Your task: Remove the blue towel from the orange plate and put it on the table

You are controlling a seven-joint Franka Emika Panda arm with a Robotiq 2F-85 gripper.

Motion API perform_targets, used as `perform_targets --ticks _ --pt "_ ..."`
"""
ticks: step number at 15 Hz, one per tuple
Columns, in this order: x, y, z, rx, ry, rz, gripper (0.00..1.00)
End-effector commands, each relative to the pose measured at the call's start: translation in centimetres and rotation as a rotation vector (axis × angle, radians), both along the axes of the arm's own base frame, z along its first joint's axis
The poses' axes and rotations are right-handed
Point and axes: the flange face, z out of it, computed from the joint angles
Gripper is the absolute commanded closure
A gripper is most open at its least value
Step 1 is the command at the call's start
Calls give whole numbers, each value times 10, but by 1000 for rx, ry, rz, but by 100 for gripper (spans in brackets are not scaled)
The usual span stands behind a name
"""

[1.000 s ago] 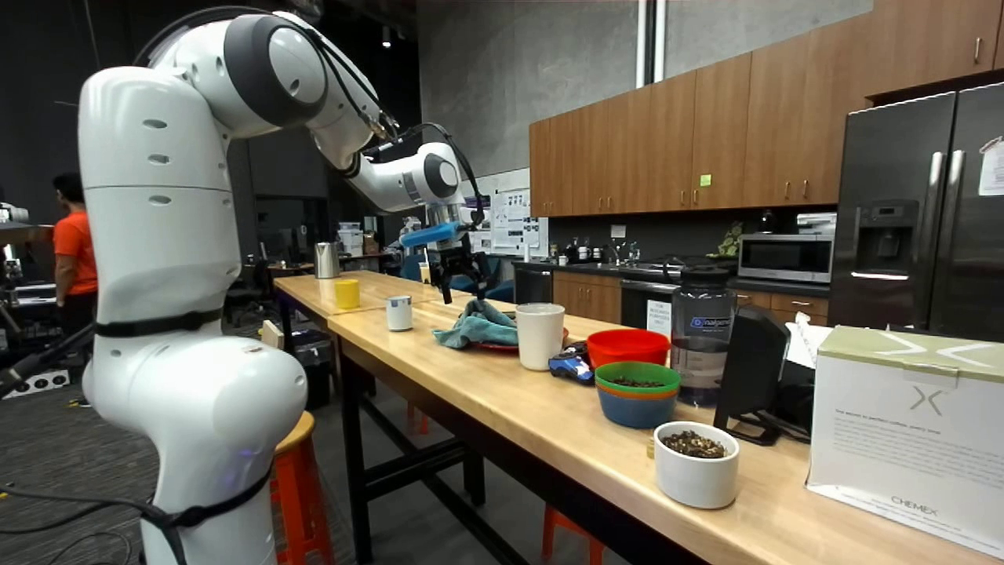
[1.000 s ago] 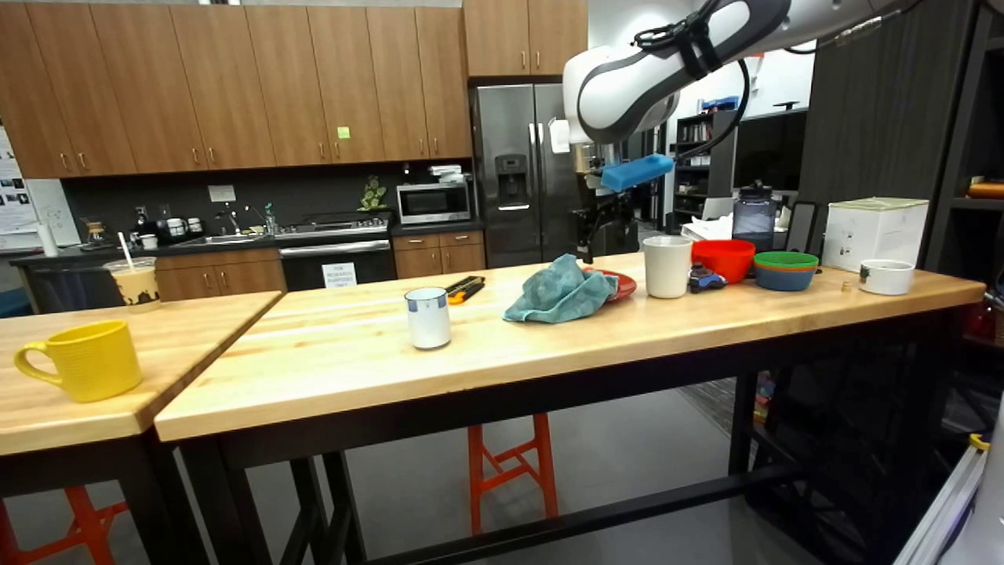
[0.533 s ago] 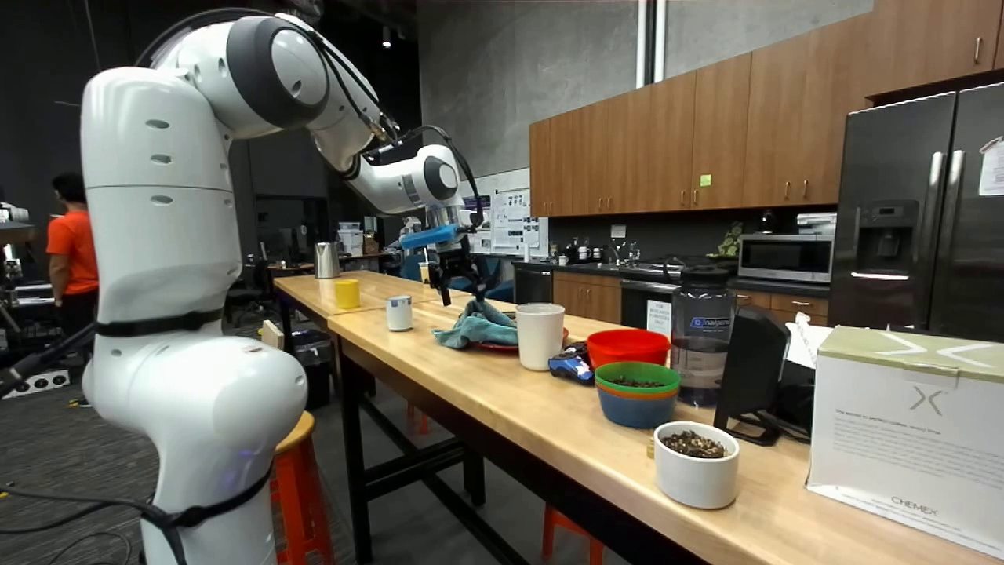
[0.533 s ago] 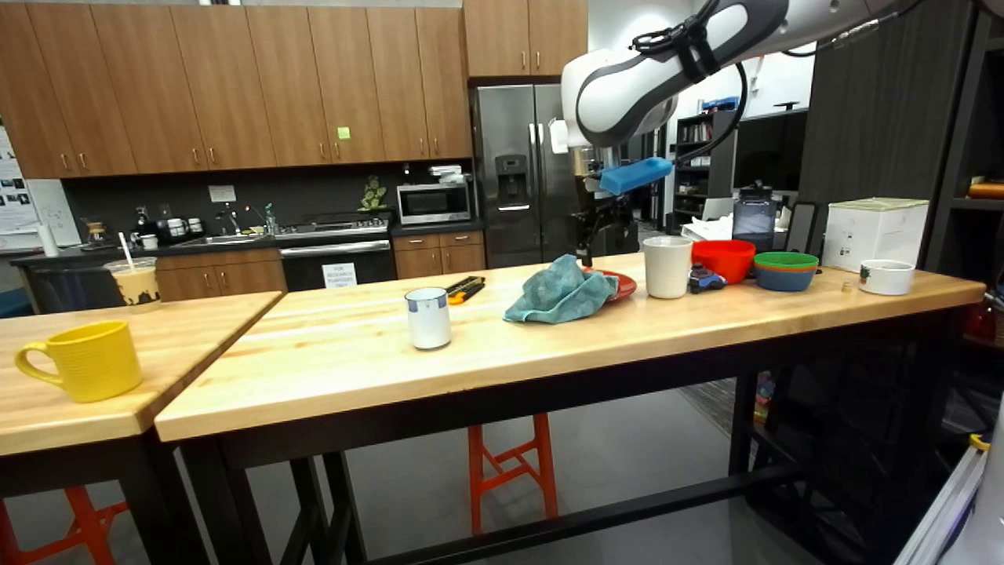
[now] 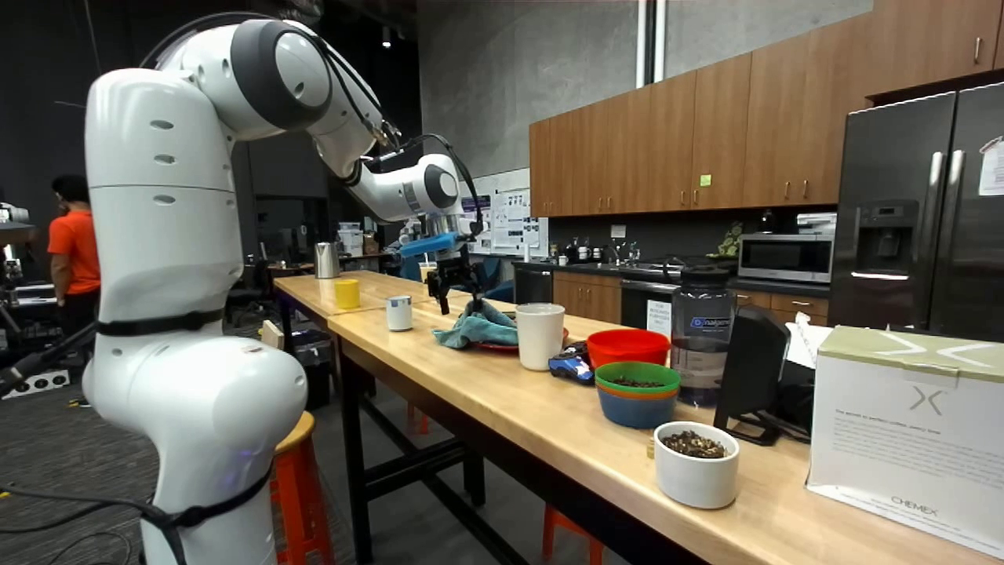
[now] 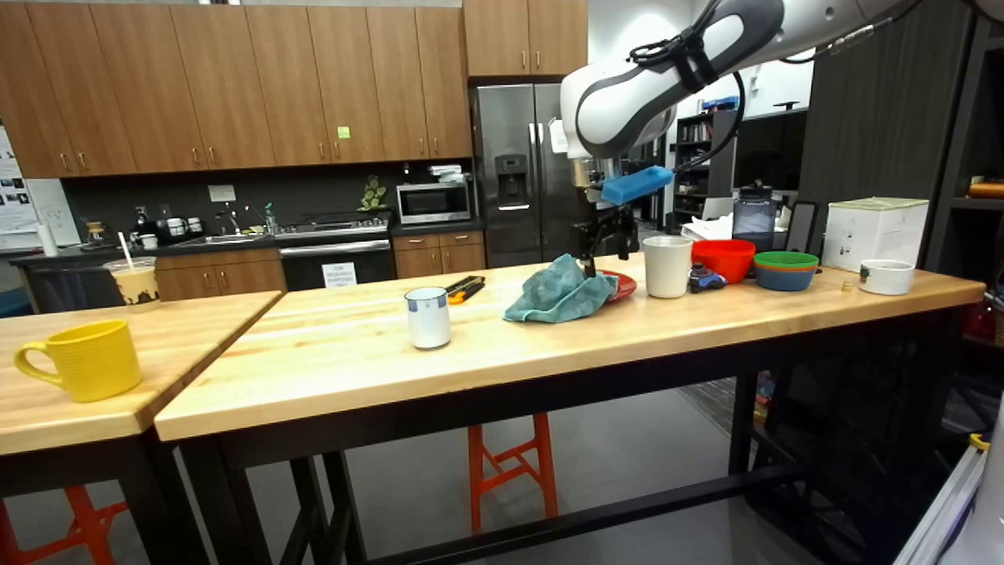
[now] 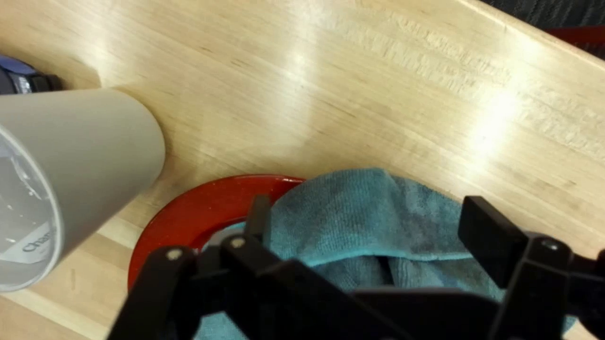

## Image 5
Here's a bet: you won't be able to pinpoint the orange metal stool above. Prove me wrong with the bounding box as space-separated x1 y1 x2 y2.
536 500 609 565

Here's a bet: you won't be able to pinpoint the silver kettle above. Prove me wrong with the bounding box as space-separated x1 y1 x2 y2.
311 239 342 281

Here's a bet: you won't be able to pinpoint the person in orange shirt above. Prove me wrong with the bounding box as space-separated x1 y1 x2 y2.
44 174 105 411

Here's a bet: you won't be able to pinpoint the orange red plate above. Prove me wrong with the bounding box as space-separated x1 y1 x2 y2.
470 337 521 361

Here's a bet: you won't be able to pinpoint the yellow mug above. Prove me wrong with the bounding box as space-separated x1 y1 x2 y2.
331 275 365 314

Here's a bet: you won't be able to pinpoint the small white card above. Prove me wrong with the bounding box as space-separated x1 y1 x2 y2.
643 295 675 340

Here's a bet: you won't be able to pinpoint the white wall poster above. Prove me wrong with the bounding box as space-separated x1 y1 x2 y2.
483 165 536 260

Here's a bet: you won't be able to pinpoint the blue bowl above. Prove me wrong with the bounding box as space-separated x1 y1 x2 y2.
593 385 680 433

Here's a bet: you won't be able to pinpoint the white paper on refrigerator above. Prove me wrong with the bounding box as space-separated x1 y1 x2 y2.
975 134 1004 201

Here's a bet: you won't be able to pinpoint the white bowl with coffee beans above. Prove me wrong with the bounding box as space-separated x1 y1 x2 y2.
651 416 744 512

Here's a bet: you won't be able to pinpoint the orange stool with wooden seat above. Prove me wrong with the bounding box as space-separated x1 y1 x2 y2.
267 408 338 565

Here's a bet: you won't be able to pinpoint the green bowl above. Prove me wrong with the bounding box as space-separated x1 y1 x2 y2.
593 361 683 402

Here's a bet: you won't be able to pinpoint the green potted plant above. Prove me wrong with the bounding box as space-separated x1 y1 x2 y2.
716 220 748 265

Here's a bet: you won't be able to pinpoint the brown cabinets above refrigerator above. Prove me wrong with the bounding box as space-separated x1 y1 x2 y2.
863 0 1004 102

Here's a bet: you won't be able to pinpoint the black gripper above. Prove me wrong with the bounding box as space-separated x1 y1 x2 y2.
420 253 486 318

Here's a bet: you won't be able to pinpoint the small dark blue object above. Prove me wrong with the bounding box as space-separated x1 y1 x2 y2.
545 348 595 385

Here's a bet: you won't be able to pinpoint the long wooden table black frame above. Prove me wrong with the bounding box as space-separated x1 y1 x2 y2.
322 295 1004 565

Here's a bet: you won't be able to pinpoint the tall white cup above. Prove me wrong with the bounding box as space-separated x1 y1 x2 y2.
514 302 568 374

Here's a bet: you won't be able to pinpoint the red bowl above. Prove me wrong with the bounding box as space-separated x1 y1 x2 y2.
584 326 675 374

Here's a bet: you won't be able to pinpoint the steel microwave oven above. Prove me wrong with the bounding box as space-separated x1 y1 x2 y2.
733 229 839 289

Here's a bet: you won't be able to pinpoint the dark steel refrigerator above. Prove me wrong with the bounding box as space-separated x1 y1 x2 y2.
830 78 1004 343

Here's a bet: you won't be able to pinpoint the small white can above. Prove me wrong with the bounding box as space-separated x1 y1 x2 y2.
382 292 419 337

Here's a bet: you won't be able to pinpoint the blue microfibre towel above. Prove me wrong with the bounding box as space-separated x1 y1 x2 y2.
434 295 521 354

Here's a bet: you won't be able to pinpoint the brown wall cabinets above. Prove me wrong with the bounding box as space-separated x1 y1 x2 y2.
527 20 879 220

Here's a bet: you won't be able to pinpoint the brown base cabinet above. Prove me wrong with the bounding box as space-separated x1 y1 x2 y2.
548 268 627 326

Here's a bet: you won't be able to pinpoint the white cardboard box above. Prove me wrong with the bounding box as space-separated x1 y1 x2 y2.
808 323 1004 563

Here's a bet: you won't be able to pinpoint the short wooden table black frame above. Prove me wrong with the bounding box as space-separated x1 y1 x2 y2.
274 268 405 358

